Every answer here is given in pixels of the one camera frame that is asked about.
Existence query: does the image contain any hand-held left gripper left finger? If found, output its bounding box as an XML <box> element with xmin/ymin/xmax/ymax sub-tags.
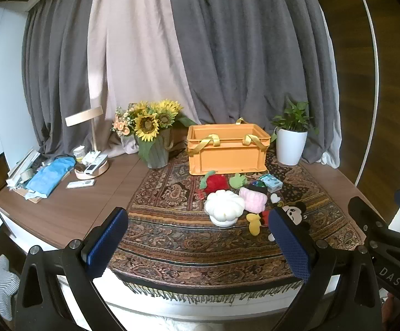
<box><xmin>15</xmin><ymin>207</ymin><xmax>130</xmax><ymax>331</ymax></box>

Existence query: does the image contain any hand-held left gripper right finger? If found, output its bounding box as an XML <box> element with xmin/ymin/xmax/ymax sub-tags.
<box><xmin>268</xmin><ymin>207</ymin><xmax>383</xmax><ymax>331</ymax></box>

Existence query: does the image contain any mouse plush toy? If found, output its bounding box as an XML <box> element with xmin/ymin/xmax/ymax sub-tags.
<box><xmin>246</xmin><ymin>201</ymin><xmax>311</xmax><ymax>242</ymax></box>

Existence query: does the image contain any pink plush toy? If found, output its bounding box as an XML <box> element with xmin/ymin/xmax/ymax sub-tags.
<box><xmin>239</xmin><ymin>187</ymin><xmax>269</xmax><ymax>213</ymax></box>

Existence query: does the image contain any blue cartoon tissue pack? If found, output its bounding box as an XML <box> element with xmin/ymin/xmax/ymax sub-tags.
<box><xmin>258</xmin><ymin>174</ymin><xmax>283</xmax><ymax>193</ymax></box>

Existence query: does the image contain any black ball toy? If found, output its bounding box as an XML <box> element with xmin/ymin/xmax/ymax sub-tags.
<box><xmin>246</xmin><ymin>180</ymin><xmax>268</xmax><ymax>194</ymax></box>

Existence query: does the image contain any white pumpkin plush toy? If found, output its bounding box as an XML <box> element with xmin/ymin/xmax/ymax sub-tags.
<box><xmin>204</xmin><ymin>190</ymin><xmax>245</xmax><ymax>227</ymax></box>

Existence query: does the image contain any green plush toy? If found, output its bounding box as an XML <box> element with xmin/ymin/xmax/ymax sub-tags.
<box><xmin>228</xmin><ymin>173</ymin><xmax>252</xmax><ymax>190</ymax></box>

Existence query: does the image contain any red strawberry plush toy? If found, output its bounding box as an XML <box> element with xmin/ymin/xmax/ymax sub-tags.
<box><xmin>200</xmin><ymin>170</ymin><xmax>230</xmax><ymax>194</ymax></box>

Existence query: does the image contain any orange plastic crate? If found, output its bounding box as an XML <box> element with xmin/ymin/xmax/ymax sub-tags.
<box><xmin>186</xmin><ymin>118</ymin><xmax>270</xmax><ymax>176</ymax></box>

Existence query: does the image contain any white sheer curtain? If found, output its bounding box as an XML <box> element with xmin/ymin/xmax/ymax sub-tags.
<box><xmin>321</xmin><ymin>151</ymin><xmax>340</xmax><ymax>169</ymax></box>

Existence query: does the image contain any white remote control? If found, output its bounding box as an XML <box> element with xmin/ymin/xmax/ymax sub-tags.
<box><xmin>66</xmin><ymin>179</ymin><xmax>96</xmax><ymax>189</ymax></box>
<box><xmin>82</xmin><ymin>151</ymin><xmax>100</xmax><ymax>166</ymax></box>
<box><xmin>84</xmin><ymin>156</ymin><xmax>108</xmax><ymax>175</ymax></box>

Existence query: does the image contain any patterned fringed rug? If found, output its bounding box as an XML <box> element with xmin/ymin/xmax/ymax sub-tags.
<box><xmin>108</xmin><ymin>145</ymin><xmax>364</xmax><ymax>305</ymax></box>

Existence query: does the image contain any blue cloth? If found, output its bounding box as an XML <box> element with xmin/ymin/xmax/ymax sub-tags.
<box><xmin>25</xmin><ymin>157</ymin><xmax>76</xmax><ymax>201</ymax></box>

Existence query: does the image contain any white ribbed plant pot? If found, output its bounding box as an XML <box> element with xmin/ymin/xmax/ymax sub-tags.
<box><xmin>276</xmin><ymin>127</ymin><xmax>308</xmax><ymax>166</ymax></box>

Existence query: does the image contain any grey ribbed vase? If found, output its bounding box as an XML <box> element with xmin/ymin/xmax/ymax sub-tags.
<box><xmin>134</xmin><ymin>127</ymin><xmax>174</xmax><ymax>169</ymax></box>

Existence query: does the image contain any stack of white boxes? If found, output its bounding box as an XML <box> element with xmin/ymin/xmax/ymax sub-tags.
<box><xmin>6</xmin><ymin>148</ymin><xmax>44</xmax><ymax>191</ymax></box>

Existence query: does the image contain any wooden desk lamp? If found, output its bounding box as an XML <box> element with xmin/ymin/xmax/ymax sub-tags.
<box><xmin>65</xmin><ymin>72</ymin><xmax>110</xmax><ymax>180</ymax></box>

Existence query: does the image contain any green potted plant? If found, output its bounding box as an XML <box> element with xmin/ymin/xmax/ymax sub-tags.
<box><xmin>270</xmin><ymin>97</ymin><xmax>320</xmax><ymax>145</ymax></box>

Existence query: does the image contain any striped star pillow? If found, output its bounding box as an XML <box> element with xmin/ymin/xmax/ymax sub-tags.
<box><xmin>0</xmin><ymin>254</ymin><xmax>20</xmax><ymax>322</ymax></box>

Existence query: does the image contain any sunflower bouquet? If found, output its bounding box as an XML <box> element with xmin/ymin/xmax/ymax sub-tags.
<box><xmin>111</xmin><ymin>100</ymin><xmax>197</xmax><ymax>162</ymax></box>

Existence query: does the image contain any white curved pole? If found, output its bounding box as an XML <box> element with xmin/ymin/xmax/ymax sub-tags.
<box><xmin>351</xmin><ymin>0</ymin><xmax>383</xmax><ymax>187</ymax></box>

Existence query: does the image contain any beige curtain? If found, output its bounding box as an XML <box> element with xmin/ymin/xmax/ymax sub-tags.
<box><xmin>88</xmin><ymin>0</ymin><xmax>201</xmax><ymax>161</ymax></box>

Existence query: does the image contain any grey curtain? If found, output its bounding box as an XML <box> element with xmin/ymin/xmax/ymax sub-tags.
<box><xmin>166</xmin><ymin>0</ymin><xmax>342</xmax><ymax>169</ymax></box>
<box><xmin>21</xmin><ymin>0</ymin><xmax>115</xmax><ymax>157</ymax></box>

